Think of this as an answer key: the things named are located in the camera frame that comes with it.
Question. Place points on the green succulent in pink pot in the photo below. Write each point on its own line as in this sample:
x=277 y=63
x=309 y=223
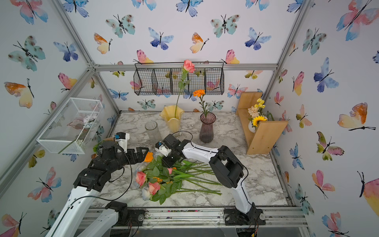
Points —
x=95 y=148

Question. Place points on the sunflower bouquet in white vase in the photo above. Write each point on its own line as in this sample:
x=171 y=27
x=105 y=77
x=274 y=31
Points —
x=256 y=115

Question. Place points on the pink rose lower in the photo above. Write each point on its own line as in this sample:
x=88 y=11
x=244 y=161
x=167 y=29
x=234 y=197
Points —
x=154 y=188

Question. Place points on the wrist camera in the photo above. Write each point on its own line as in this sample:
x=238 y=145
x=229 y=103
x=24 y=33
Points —
x=121 y=138
x=161 y=148

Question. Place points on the yellow ruffled glass vase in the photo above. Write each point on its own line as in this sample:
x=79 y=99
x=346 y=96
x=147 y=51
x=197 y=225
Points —
x=172 y=115

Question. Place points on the white blue rose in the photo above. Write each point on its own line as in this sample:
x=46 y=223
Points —
x=146 y=195

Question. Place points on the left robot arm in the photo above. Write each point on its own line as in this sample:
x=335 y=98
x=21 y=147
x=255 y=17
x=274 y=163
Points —
x=87 y=187

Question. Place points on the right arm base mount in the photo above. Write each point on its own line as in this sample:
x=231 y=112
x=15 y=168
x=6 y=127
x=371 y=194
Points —
x=242 y=217

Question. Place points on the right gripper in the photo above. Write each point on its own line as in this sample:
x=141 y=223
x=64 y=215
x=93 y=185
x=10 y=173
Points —
x=166 y=163

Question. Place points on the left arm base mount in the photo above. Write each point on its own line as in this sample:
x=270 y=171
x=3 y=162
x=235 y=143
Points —
x=126 y=216

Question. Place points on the pink rose middle left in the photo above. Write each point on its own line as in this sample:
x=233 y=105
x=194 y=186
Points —
x=141 y=178

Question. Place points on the black wire wall basket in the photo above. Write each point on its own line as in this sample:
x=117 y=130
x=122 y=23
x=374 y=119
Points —
x=164 y=78

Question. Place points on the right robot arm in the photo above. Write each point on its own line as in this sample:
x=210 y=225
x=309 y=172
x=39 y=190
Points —
x=227 y=168

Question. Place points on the aluminium front rail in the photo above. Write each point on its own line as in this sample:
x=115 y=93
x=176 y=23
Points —
x=214 y=217

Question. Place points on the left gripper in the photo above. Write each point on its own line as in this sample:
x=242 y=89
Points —
x=141 y=158

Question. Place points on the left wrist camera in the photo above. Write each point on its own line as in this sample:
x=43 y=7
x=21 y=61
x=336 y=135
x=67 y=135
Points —
x=121 y=138

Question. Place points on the white mesh wall box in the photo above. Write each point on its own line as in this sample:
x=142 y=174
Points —
x=74 y=125

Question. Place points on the orange marigold flower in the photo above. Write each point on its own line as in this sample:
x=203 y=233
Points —
x=201 y=94

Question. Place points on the pink rose tall stem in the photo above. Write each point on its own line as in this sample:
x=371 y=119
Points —
x=187 y=68

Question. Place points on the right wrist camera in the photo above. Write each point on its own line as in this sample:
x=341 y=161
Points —
x=161 y=148

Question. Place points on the wooden wall shelf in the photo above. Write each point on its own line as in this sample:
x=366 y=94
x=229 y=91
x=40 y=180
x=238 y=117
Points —
x=267 y=133

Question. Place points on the purple ribbed glass vase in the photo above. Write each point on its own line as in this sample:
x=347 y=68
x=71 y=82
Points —
x=206 y=132

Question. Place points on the clear glass vase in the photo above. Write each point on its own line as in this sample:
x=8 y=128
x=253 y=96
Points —
x=154 y=134

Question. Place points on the orange rose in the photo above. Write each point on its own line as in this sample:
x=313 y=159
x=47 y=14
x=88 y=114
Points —
x=149 y=157

